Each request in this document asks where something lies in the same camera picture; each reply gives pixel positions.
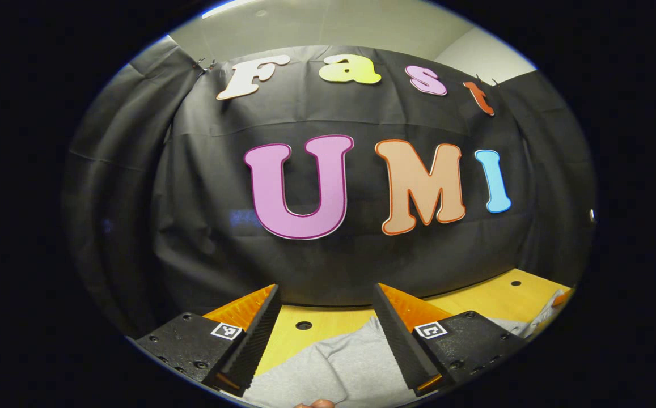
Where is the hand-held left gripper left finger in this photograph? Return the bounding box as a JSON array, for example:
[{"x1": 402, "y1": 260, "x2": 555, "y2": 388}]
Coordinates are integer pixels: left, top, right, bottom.
[{"x1": 129, "y1": 283, "x2": 283, "y2": 397}]

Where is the black backdrop cloth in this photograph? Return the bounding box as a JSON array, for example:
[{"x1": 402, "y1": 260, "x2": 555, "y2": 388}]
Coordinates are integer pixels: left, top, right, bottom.
[{"x1": 61, "y1": 34, "x2": 598, "y2": 341}]

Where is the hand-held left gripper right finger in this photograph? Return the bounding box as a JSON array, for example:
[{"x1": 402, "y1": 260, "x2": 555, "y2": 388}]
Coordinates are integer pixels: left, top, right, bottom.
[{"x1": 372, "y1": 282, "x2": 527, "y2": 397}]

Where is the grey sweatshirt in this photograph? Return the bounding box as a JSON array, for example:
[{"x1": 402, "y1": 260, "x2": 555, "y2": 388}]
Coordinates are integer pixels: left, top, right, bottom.
[{"x1": 243, "y1": 289, "x2": 568, "y2": 408}]

